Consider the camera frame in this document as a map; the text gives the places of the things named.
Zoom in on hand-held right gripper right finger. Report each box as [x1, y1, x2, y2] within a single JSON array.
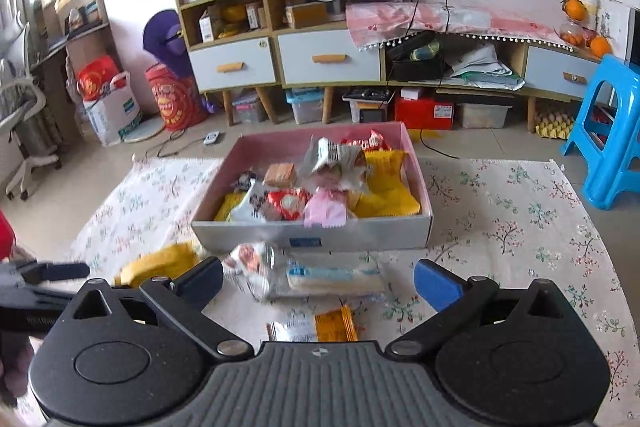
[[385, 258, 568, 360]]

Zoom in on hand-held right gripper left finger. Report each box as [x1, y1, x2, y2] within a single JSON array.
[[72, 257, 255, 362]]

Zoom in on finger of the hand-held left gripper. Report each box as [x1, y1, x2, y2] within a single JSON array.
[[22, 261, 91, 284]]

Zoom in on yellow snack packet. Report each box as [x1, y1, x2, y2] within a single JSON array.
[[350, 191, 422, 219], [114, 243, 202, 289], [214, 192, 249, 223], [362, 149, 409, 194]]

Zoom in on white black print snack packet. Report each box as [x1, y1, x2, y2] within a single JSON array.
[[229, 179, 272, 224]]

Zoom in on pink cardboard box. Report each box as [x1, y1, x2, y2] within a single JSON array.
[[191, 123, 434, 254]]

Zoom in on clear cake packet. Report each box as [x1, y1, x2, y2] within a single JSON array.
[[257, 251, 387, 304]]

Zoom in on white nut print snack packet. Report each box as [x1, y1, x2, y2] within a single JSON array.
[[304, 136, 374, 194]]

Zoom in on person's left hand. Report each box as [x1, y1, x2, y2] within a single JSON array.
[[0, 338, 32, 408]]

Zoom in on red white print snack packet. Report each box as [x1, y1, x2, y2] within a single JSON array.
[[222, 242, 282, 293]]

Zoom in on dark snack packet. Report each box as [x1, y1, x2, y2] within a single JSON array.
[[232, 170, 257, 193]]

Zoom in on silver orange snack packet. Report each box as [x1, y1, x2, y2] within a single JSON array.
[[266, 304, 359, 344]]

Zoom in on orange biscuit packet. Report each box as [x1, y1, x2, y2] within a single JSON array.
[[263, 162, 298, 188]]

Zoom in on pink snack packet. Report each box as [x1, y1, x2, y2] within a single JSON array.
[[303, 187, 347, 228]]

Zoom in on white office chair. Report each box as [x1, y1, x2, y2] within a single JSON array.
[[0, 23, 64, 201]]

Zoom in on white red shopping bag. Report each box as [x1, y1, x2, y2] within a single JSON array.
[[76, 55, 144, 148]]

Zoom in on red cardboard box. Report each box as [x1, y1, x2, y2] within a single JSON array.
[[394, 96, 455, 130]]

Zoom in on clear storage bin white lid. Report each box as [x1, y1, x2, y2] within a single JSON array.
[[457, 101, 514, 130]]

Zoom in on red sack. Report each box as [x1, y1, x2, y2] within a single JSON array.
[[144, 62, 209, 132]]

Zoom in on white bin with black device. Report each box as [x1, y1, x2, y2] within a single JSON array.
[[342, 87, 396, 124]]

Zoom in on egg carton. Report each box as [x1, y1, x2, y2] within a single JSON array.
[[533, 110, 576, 140]]

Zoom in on clear storage bin blue lid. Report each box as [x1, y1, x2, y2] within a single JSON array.
[[285, 88, 325, 126]]

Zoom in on grey drawer with keyhole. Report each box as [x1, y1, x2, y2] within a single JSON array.
[[188, 36, 277, 93]]

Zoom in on black bag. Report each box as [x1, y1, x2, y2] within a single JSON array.
[[387, 32, 449, 83]]

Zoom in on pile of white papers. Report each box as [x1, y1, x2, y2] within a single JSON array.
[[442, 44, 526, 90]]

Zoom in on low wooden cabinet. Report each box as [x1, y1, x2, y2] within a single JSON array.
[[272, 24, 618, 130]]

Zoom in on blue plastic stool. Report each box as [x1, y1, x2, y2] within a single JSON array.
[[560, 54, 640, 211]]

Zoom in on wooden desk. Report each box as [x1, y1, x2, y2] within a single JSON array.
[[30, 0, 122, 144]]

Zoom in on purple hat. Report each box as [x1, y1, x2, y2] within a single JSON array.
[[142, 9, 189, 70]]

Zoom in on small white box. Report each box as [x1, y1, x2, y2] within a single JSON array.
[[198, 9, 216, 43]]

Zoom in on pink cloth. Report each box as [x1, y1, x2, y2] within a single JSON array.
[[345, 2, 577, 51]]

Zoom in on yellow fruit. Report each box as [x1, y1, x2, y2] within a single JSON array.
[[220, 4, 249, 36]]

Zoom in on small brown boxes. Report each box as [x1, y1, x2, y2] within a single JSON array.
[[244, 2, 266, 30]]

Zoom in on brown cardboard box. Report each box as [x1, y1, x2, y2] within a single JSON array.
[[285, 2, 329, 29]]

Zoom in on oranges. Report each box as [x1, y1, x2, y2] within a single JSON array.
[[559, 20, 596, 48]]

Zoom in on black floor cable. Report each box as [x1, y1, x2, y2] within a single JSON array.
[[419, 127, 462, 160]]

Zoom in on black charger cable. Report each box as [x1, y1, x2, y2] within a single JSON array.
[[409, 0, 452, 82]]

